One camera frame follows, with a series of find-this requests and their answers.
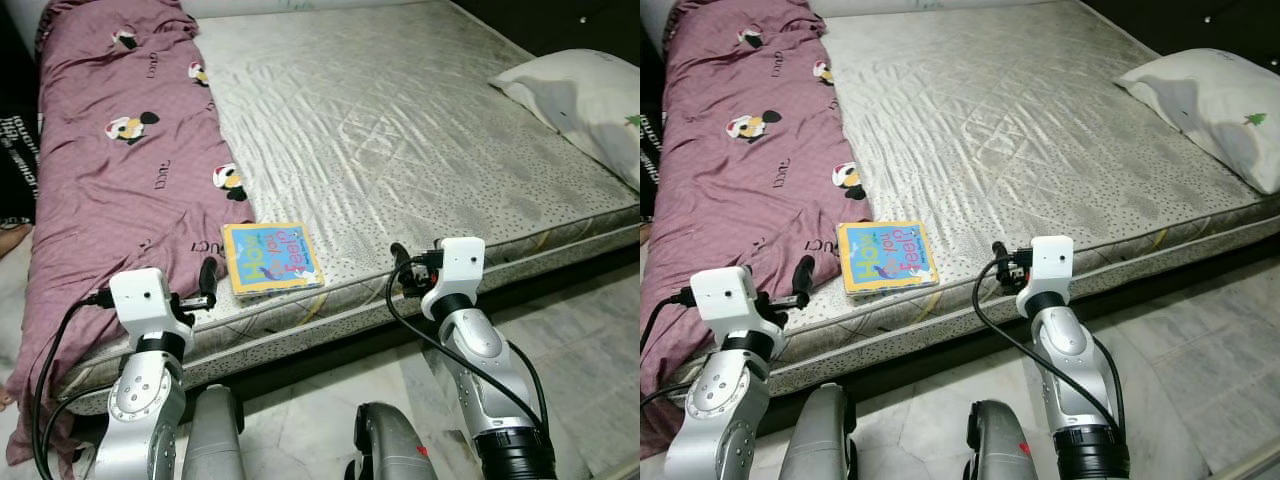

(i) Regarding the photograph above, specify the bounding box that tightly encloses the black tufted headboard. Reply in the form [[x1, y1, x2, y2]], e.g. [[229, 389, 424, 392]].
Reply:
[[450, 0, 641, 61], [1080, 0, 1280, 56]]

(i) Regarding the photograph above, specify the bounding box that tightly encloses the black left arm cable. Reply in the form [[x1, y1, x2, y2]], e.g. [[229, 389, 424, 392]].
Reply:
[[640, 289, 702, 413], [29, 289, 117, 480]]

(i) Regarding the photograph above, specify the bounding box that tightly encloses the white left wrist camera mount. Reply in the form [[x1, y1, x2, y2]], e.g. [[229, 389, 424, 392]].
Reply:
[[107, 267, 172, 337], [691, 264, 762, 337]]

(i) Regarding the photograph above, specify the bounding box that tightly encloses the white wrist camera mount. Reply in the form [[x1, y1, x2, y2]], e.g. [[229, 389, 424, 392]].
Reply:
[[691, 264, 762, 337], [107, 267, 172, 337], [1017, 235, 1075, 320], [420, 237, 487, 320]]

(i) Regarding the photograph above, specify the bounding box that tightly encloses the white pillow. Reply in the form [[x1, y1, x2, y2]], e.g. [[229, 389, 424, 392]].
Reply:
[[1114, 47, 1280, 197], [487, 49, 641, 194]]

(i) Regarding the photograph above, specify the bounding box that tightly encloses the black bag white lettering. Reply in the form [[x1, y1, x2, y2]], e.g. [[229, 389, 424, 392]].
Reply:
[[640, 100, 667, 193], [0, 60, 41, 227]]

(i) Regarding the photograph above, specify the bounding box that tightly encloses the grey quilted mattress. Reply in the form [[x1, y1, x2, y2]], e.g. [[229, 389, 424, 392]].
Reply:
[[690, 0, 1280, 381], [58, 0, 641, 386]]

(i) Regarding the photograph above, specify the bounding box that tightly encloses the grey left robot leg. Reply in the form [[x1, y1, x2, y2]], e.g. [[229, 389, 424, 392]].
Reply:
[[181, 384, 247, 480], [779, 382, 860, 480]]

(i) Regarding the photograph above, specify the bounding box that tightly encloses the colourful picture book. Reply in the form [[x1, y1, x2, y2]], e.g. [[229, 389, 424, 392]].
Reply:
[[220, 221, 327, 299], [835, 219, 942, 299]]

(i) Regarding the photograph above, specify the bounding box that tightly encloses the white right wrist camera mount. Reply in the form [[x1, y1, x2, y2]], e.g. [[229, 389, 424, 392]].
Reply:
[[420, 237, 487, 320], [1017, 235, 1075, 320]]

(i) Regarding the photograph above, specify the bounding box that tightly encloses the grey right robot leg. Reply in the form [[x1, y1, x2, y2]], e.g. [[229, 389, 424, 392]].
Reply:
[[344, 402, 442, 480], [964, 399, 1042, 480]]

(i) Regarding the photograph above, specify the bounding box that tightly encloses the purple printed blanket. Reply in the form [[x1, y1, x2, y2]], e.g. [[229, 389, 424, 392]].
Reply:
[[640, 0, 872, 463], [5, 0, 257, 473]]

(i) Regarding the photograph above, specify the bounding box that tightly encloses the grey robot leg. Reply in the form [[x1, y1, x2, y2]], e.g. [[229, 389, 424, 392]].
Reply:
[[964, 399, 1042, 480], [344, 402, 442, 480], [779, 382, 860, 480], [181, 384, 247, 480]]

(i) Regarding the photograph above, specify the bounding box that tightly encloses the grey bed base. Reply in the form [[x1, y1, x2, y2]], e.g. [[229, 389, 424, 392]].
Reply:
[[690, 225, 1280, 406], [55, 225, 641, 417]]

